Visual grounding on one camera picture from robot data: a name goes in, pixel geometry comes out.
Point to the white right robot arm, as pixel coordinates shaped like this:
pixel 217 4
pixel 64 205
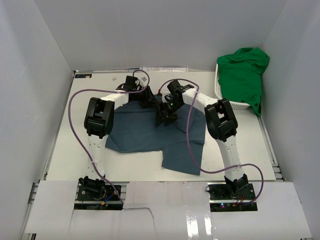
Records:
pixel 221 124

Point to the green t shirt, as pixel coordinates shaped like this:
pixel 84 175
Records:
pixel 240 76

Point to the papers behind table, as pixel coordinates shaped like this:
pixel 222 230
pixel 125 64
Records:
pixel 165 69

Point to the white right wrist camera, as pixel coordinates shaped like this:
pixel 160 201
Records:
pixel 166 97

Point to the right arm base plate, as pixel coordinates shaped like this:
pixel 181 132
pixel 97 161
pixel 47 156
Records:
pixel 223 200

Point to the black label sticker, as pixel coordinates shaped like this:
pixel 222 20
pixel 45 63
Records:
pixel 83 76

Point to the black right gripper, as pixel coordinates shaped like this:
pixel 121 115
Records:
pixel 171 117

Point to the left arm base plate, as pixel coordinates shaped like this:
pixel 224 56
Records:
pixel 107 200

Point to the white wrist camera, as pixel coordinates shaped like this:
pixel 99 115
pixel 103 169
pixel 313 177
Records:
pixel 166 97
pixel 143 81

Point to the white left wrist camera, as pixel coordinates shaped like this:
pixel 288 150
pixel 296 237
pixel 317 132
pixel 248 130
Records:
pixel 143 81

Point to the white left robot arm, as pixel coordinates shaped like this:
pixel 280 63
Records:
pixel 99 122

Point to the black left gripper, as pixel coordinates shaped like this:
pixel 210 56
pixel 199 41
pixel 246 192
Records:
pixel 149 99

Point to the blue t shirt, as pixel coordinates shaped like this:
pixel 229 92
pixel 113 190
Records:
pixel 134 131

